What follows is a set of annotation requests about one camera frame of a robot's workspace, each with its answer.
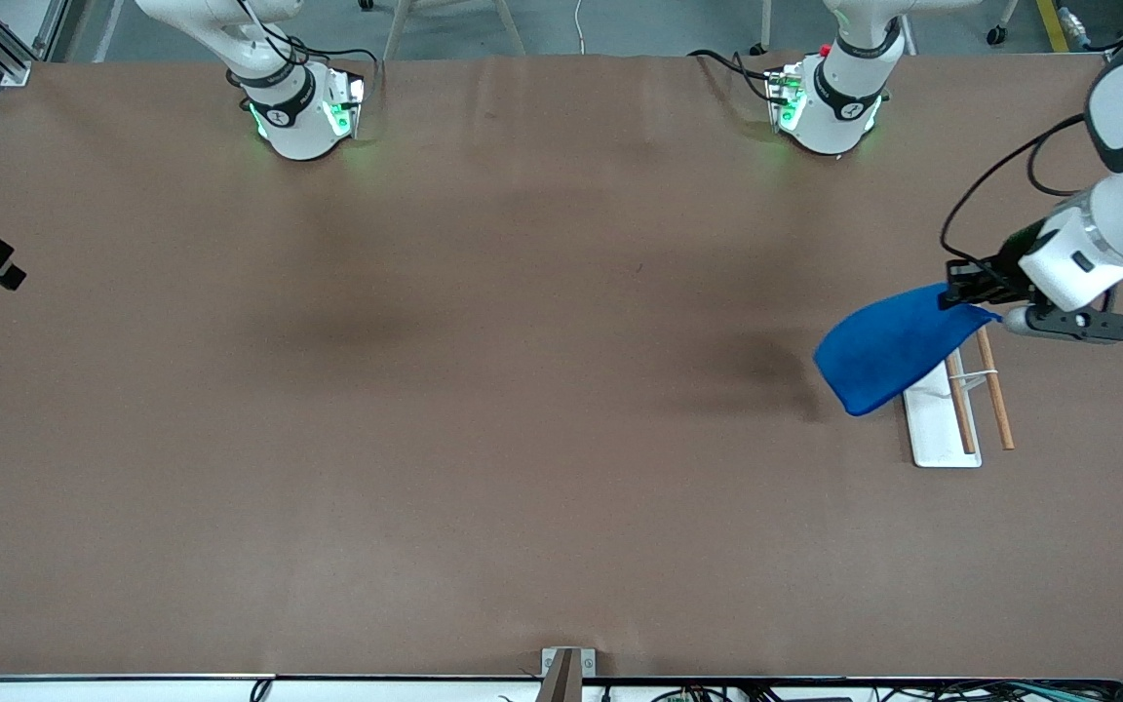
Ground grey base connector box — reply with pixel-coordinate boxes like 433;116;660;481
765;63;808;135
321;68;368;139

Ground grey left base connector box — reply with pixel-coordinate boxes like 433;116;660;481
765;63;808;135

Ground black arm base cable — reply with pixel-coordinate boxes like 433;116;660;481
688;49;782;106
225;0;379;94

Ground tangled cable bundle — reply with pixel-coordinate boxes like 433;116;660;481
649;676;1123;702

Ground blue microfibre towel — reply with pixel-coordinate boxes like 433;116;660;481
813;283;1003;417

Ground black left arm base cable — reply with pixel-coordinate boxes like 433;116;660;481
688;49;782;106

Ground light wooden stool frame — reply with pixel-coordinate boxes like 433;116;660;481
381;0;528;59

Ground white towel rack wooden bars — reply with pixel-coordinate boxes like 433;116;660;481
903;327;1017;469

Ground black caster wheel white leg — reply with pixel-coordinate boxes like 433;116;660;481
986;0;1021;46

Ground black right arm base cable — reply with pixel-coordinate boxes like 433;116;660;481
225;0;379;94

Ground grey right base connector box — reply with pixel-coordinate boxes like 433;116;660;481
321;68;368;139

